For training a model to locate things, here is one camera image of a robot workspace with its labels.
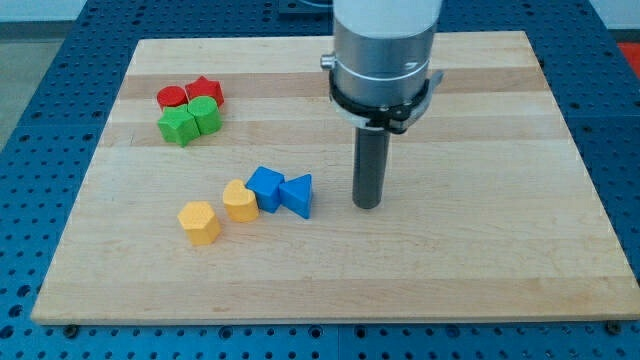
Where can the wooden board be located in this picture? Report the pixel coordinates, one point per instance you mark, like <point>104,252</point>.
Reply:
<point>488,212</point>

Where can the green star block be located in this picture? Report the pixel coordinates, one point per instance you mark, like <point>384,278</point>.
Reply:
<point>178,126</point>

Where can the yellow heart block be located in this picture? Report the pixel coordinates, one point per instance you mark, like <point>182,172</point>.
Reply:
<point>240,202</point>

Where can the yellow hexagon block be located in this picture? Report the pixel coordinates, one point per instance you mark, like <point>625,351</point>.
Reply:
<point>200,223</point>

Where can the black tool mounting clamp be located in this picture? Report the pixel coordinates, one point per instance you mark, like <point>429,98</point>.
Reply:
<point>394,119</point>

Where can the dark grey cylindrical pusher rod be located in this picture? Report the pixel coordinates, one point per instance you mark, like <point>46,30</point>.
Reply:
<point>370,157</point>

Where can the green cylinder block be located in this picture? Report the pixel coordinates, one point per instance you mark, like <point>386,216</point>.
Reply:
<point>206,113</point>

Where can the red star block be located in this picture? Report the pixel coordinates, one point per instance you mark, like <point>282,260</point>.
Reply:
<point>202,86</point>

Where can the blue cube block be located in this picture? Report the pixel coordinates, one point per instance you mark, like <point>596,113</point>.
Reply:
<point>265,184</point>

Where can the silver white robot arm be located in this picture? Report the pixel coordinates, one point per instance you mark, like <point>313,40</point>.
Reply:
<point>381,49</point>

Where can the blue triangle block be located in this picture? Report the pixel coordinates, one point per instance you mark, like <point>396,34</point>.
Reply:
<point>296,195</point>

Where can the red cylinder block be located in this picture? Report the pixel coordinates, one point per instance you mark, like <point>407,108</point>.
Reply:
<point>171,96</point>

